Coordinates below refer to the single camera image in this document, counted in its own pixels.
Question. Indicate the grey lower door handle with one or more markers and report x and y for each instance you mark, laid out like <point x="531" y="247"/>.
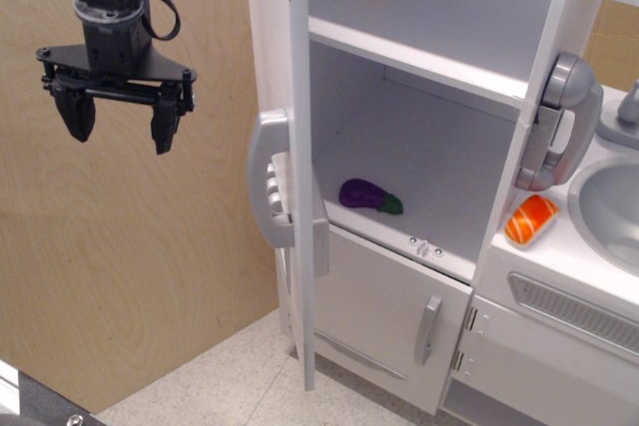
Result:
<point x="422" y="346"/>

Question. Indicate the brown cardboard box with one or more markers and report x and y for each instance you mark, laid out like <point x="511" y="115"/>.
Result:
<point x="612" y="49"/>

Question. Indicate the grey fridge door handle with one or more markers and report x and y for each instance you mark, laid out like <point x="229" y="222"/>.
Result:
<point x="270" y="137"/>

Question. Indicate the white toy fridge cabinet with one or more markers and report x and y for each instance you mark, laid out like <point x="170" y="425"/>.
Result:
<point x="433" y="101"/>

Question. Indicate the grey vent grille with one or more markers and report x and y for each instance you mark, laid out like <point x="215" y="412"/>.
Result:
<point x="575" y="312"/>

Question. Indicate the grey ice dispenser panel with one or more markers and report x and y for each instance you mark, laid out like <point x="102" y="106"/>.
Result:
<point x="277" y="197"/>

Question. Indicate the white magnetic door latch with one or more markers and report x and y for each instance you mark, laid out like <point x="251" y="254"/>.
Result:
<point x="423" y="248"/>

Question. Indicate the grey toy faucet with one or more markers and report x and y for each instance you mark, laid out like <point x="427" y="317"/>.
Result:
<point x="618" y="122"/>

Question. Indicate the grey toy sink basin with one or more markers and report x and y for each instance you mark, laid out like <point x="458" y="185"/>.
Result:
<point x="603" y="205"/>

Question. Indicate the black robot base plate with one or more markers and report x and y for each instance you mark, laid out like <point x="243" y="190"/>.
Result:
<point x="26" y="401"/>

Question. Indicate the purple toy eggplant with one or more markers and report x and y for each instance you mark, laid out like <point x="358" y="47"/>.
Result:
<point x="359" y="193"/>

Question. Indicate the white fridge door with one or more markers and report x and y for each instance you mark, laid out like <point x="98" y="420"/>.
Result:
<point x="281" y="45"/>

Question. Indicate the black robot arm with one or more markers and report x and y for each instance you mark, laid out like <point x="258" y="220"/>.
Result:
<point x="117" y="18"/>

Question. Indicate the orange salmon sushi toy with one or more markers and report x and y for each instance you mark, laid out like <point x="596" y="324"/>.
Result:
<point x="530" y="220"/>

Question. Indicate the grey toy telephone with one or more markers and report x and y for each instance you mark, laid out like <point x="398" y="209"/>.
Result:
<point x="564" y="125"/>

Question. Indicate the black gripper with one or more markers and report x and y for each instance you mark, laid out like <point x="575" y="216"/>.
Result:
<point x="122" y="69"/>

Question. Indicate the white kitchen counter unit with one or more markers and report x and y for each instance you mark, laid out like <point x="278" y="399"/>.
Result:
<point x="552" y="337"/>

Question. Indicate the white lower freezer door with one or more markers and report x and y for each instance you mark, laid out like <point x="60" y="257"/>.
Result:
<point x="368" y="309"/>

